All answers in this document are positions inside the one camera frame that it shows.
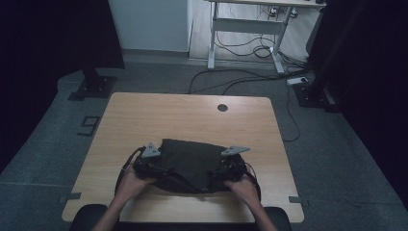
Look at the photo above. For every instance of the grey tape strip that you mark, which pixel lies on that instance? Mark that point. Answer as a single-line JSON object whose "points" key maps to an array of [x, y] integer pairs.
{"points": [[70, 197]]}

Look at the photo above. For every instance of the dark pleated skirt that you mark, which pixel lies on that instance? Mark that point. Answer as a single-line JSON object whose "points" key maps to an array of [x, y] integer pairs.
{"points": [[192, 163]]}

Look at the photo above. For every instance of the person's left hand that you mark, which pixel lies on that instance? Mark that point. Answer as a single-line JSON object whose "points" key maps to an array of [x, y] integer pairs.
{"points": [[133, 186]]}

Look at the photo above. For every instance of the black stand with base plate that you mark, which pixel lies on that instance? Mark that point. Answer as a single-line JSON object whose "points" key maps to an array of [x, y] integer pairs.
{"points": [[312, 96], [94, 86]]}

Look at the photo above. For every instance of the person's right hand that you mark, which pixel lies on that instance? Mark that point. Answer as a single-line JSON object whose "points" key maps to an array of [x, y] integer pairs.
{"points": [[243, 191]]}

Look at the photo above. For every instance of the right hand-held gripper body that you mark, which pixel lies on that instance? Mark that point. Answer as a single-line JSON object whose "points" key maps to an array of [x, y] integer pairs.
{"points": [[234, 165]]}

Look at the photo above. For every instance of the white power strip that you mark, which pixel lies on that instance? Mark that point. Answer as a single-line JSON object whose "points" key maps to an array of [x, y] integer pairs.
{"points": [[296, 80]]}

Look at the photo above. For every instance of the white desk frame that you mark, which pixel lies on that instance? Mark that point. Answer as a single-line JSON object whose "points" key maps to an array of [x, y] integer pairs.
{"points": [[247, 25]]}

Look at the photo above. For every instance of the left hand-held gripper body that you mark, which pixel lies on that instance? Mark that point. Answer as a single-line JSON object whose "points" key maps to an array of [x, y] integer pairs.
{"points": [[147, 163]]}

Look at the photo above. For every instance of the black curtain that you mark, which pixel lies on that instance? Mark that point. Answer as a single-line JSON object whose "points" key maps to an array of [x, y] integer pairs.
{"points": [[48, 48], [372, 80]]}

